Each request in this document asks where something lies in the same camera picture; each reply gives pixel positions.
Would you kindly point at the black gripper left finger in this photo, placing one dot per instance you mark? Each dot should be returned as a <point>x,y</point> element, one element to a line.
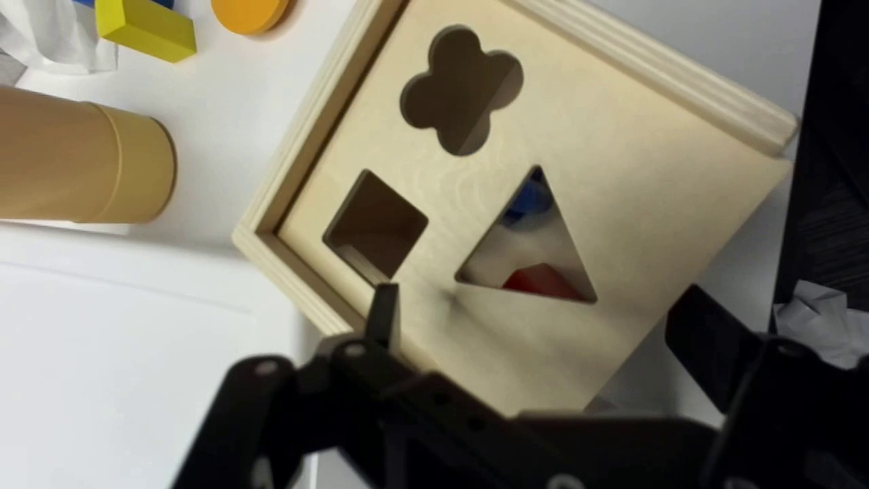
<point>392,429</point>

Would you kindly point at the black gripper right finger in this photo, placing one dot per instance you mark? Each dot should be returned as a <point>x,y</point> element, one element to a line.
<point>792,419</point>

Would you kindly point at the wooden shape sorter box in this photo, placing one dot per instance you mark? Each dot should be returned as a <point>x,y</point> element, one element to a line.
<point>538,180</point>

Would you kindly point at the tan thermos bottle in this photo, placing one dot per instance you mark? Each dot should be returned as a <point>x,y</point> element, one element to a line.
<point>82,162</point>

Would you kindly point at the orange round disc block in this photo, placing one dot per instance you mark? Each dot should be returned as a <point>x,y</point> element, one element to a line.
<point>251,18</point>

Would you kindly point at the yellow small block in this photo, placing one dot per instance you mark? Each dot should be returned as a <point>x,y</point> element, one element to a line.
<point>149,28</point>

